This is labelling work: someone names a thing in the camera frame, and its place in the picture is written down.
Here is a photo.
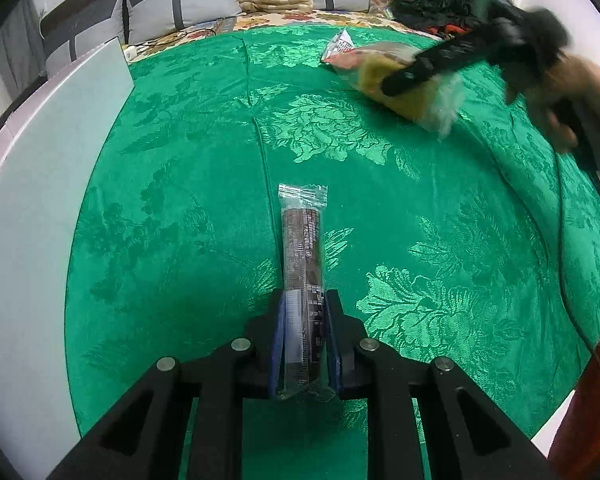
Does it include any packaged bread loaf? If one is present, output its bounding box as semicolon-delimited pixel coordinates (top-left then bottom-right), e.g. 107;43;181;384
321;30;464;138

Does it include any brown snack stick pack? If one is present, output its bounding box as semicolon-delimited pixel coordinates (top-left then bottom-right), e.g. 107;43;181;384
270;184;334;402

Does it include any person's right hand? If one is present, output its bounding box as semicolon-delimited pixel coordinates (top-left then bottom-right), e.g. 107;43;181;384
524;55;600;153

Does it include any orange garment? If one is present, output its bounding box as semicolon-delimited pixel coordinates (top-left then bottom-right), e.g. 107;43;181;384
548;341;600;479

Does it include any green floral bedspread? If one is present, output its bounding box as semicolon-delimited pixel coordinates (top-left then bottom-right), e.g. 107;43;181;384
63;24;600;480

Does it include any beige folded cloth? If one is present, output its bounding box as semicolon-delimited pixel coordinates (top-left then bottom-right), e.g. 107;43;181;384
238;0;313;13

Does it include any floral bed sheet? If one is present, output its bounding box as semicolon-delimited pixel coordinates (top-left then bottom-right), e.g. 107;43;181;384
122;11;436;64

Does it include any white storage box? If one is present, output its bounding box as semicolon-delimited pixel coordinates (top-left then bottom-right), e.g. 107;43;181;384
0;40;134;479

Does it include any grey pillow far left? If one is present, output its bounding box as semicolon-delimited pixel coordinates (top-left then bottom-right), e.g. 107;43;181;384
41;0;124;78

